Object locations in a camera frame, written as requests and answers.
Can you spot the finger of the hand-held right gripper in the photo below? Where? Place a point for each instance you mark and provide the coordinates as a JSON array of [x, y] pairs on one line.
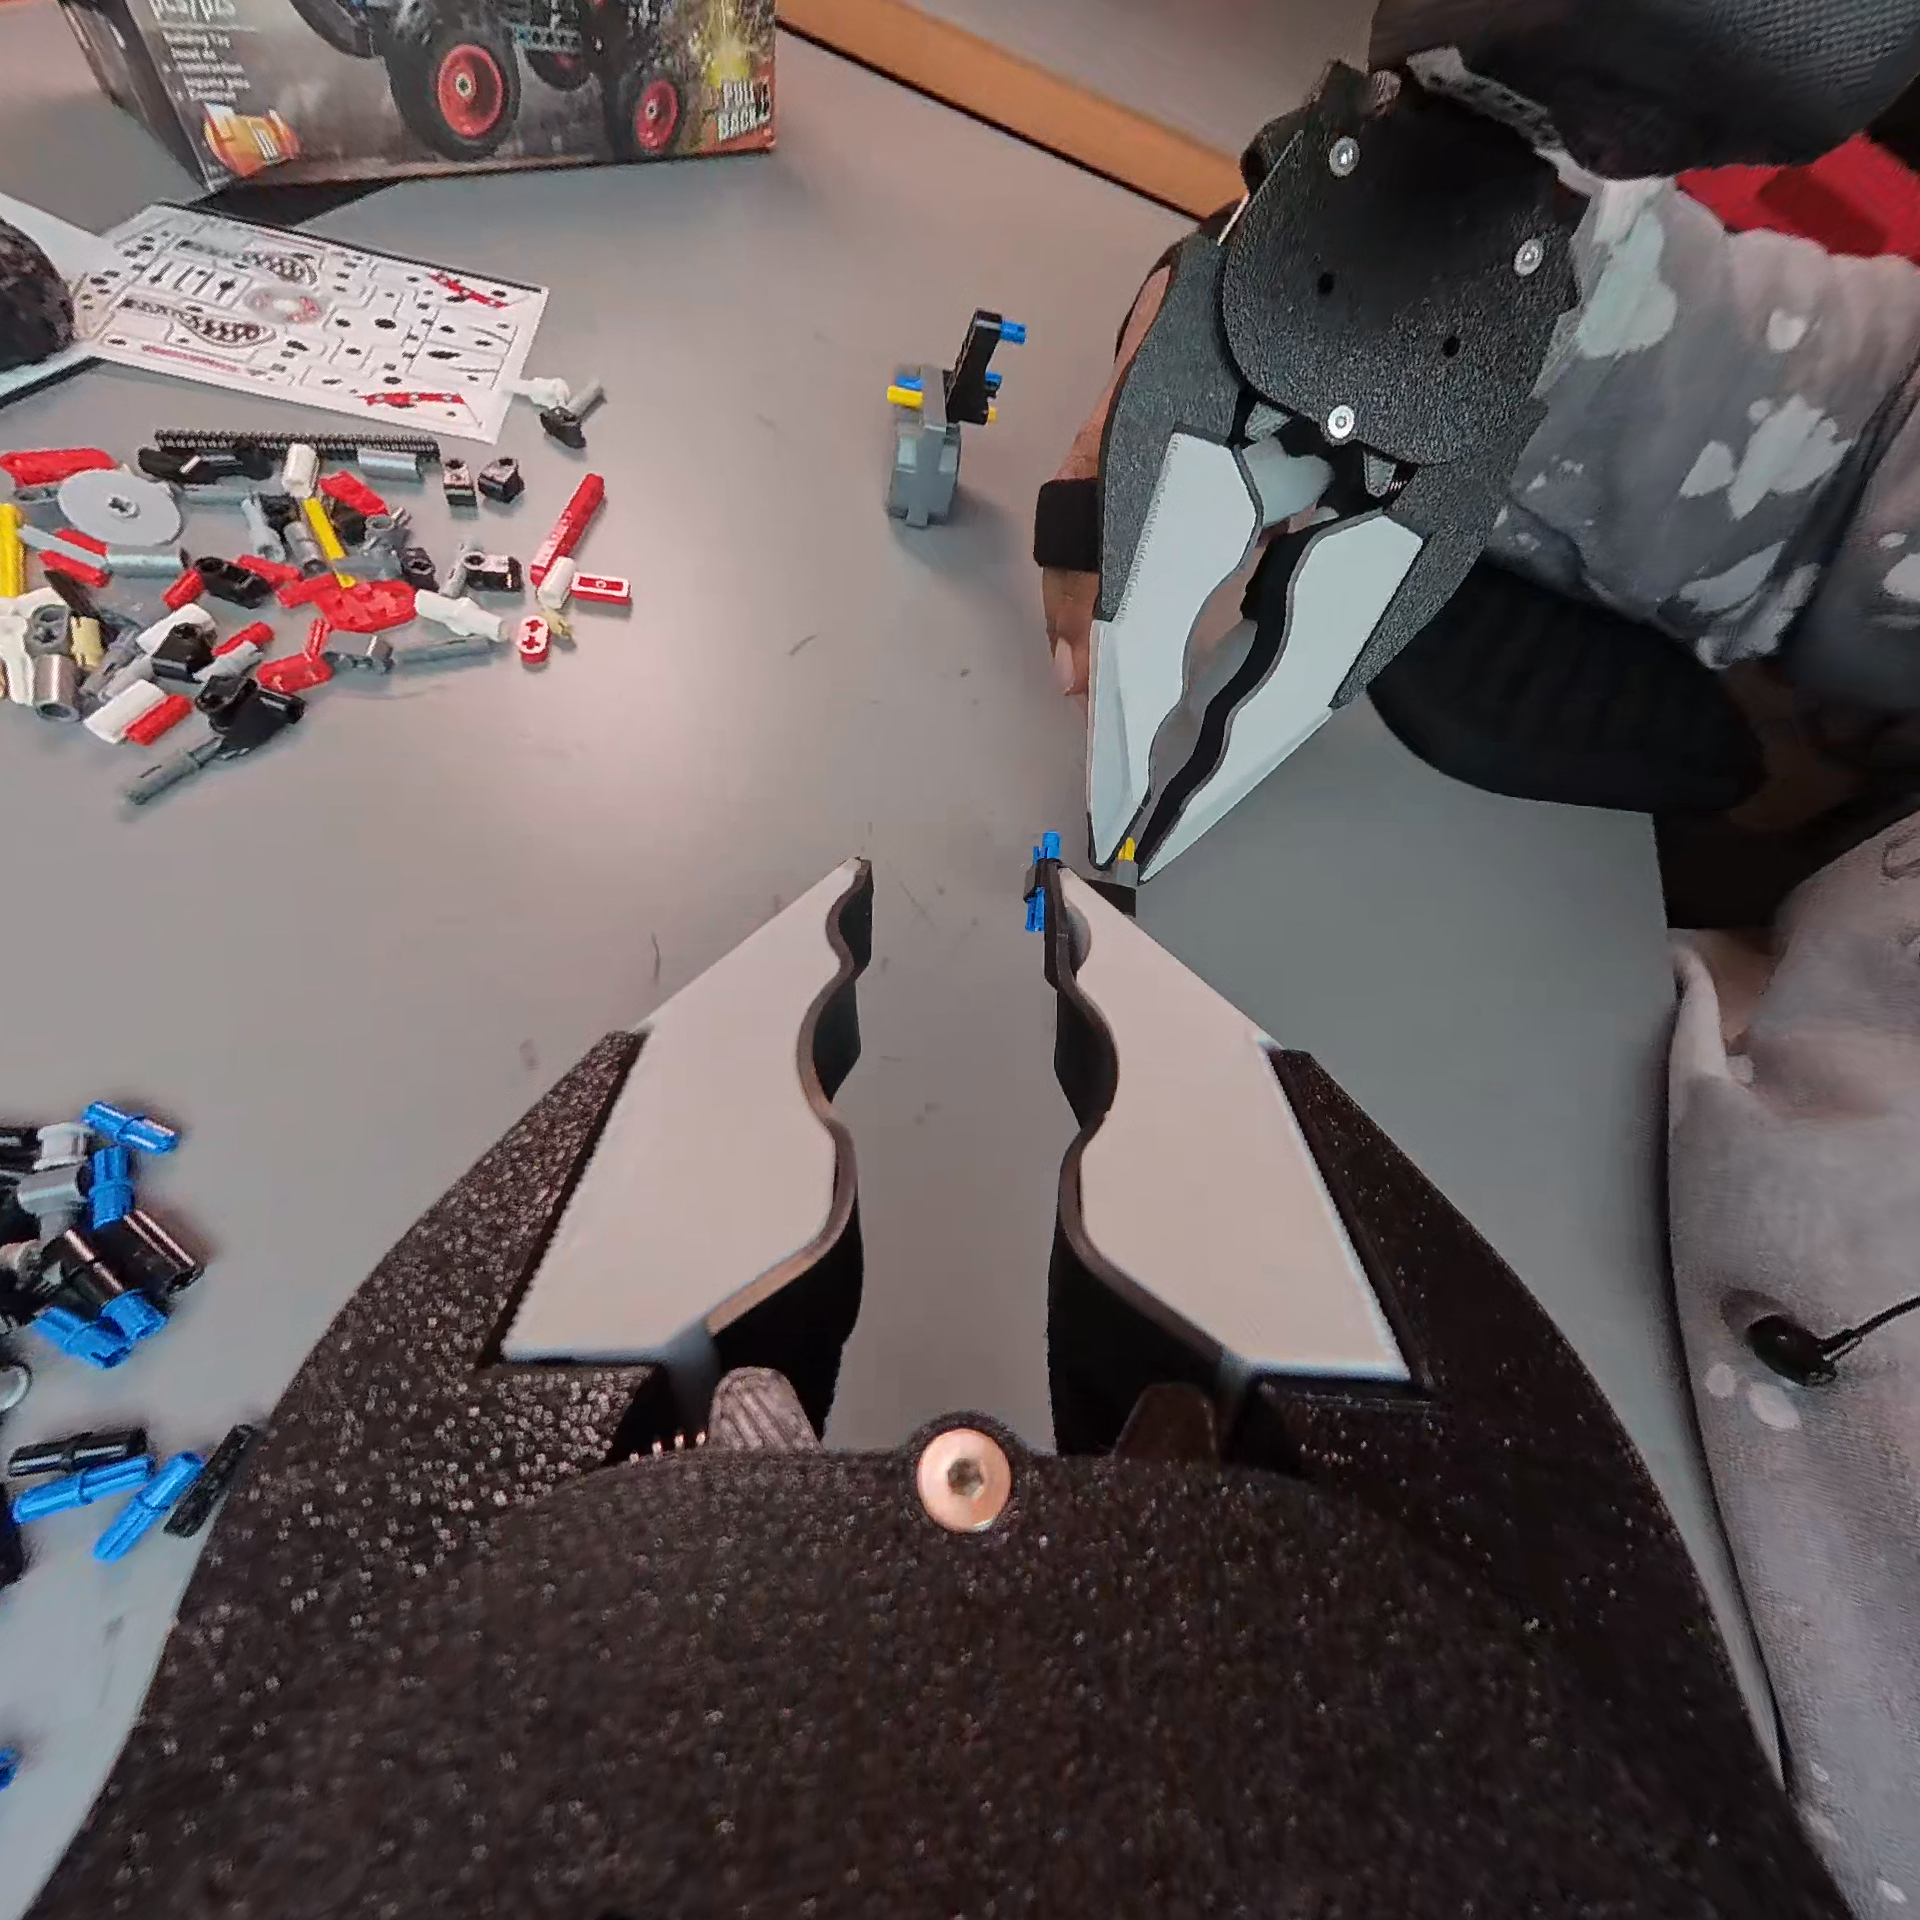
[[1162, 599], [1319, 629]]

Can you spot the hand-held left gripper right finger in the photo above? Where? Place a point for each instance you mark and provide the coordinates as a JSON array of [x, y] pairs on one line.
[[1231, 1185]]

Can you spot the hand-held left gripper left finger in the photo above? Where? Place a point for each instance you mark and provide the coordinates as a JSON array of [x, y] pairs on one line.
[[691, 1185]]

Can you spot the small black toy brick assembly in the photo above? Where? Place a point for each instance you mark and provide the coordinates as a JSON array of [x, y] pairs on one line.
[[1038, 902]]

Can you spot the person's right forearm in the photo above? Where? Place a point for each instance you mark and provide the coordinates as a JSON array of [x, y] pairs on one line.
[[1724, 421]]

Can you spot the grey desk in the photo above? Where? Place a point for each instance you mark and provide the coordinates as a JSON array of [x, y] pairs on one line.
[[676, 751]]

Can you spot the person's right hand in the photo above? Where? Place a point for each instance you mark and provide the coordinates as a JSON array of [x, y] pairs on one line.
[[1068, 629]]

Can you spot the black knit cloth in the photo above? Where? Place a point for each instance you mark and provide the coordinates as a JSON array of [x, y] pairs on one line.
[[1559, 705]]

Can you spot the grey toy motor block assembly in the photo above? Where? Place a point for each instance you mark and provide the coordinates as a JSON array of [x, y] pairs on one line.
[[923, 473]]

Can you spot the grey table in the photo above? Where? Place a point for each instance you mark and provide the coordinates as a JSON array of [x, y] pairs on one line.
[[1142, 61]]

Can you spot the red plastic canister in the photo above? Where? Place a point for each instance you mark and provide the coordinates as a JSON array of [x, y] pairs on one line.
[[1829, 189]]

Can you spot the pile of blue black pins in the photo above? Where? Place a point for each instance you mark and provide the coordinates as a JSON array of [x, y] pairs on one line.
[[143, 1253]]

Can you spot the black clip microphone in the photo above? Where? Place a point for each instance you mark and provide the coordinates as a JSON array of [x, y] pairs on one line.
[[1793, 1347]]

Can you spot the pile of red white bricks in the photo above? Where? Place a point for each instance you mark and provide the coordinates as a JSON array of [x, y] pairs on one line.
[[361, 599]]

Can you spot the white sticker sheet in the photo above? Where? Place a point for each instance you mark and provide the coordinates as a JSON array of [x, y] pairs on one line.
[[300, 323]]

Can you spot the toy truck cardboard box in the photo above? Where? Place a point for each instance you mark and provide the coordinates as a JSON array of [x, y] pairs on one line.
[[300, 90]]

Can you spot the black toy tyre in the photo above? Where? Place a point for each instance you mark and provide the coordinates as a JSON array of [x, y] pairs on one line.
[[31, 301]]

